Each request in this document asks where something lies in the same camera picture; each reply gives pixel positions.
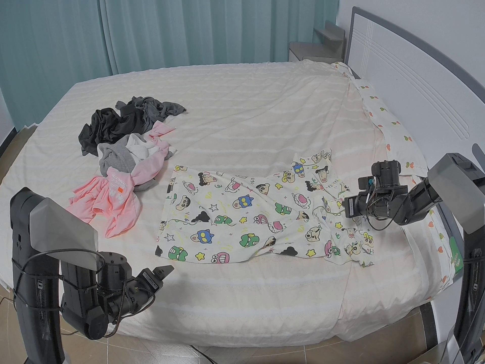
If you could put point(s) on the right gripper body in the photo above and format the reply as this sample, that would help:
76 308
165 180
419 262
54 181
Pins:
360 205

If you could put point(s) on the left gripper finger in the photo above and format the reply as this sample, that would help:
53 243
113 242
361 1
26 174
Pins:
157 270
167 272

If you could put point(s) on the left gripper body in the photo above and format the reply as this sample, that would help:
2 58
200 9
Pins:
149 283

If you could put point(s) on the white printed pyjama top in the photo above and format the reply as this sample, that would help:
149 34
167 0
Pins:
227 210

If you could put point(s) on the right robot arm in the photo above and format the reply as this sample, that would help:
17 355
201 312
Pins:
416 199

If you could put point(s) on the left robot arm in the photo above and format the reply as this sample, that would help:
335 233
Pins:
34 279

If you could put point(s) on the bed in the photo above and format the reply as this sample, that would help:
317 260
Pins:
246 108

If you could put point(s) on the pile of clothes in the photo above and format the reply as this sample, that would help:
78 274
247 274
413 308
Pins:
113 127

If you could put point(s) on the grey bedside table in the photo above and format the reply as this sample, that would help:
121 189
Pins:
310 49

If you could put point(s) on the blue-green curtain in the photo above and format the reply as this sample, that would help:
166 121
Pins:
189 21

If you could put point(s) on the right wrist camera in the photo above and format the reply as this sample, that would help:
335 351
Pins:
363 184

